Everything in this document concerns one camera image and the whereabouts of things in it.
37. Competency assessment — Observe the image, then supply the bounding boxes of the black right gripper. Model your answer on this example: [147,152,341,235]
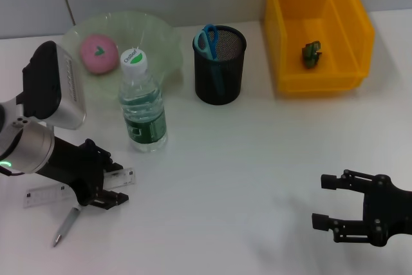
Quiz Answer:
[311,169,412,247]

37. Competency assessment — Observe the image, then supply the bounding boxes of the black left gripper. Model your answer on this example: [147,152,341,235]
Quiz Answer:
[35,137,130,210]

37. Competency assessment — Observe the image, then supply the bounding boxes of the clear plastic ruler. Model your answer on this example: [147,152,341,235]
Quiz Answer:
[23,167,137,209]

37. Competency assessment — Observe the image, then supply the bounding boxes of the clear green-label water bottle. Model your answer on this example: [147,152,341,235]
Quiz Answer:
[118,48,169,154]

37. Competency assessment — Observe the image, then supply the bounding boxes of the pink peach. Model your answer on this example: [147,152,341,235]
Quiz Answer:
[79,33,119,75]

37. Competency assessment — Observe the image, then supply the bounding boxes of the green plastic wrapper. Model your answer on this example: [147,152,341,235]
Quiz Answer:
[301,40,323,70]

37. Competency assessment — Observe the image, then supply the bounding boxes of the blue scissors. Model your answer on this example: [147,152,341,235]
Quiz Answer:
[196,23,226,96]

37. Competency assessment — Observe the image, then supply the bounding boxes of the grey ballpoint pen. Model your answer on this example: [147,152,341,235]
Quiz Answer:
[52,205,82,248]

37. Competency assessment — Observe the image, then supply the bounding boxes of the green glass fruit plate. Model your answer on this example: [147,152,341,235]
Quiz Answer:
[59,10,185,109]

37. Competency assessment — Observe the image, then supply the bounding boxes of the black mesh pen holder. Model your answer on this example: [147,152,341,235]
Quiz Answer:
[192,25,247,106]

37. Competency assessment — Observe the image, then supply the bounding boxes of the yellow plastic bin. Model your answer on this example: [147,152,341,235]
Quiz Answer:
[264,0,376,93]

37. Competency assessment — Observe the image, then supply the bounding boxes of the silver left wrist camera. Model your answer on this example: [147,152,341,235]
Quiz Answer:
[21,40,88,131]

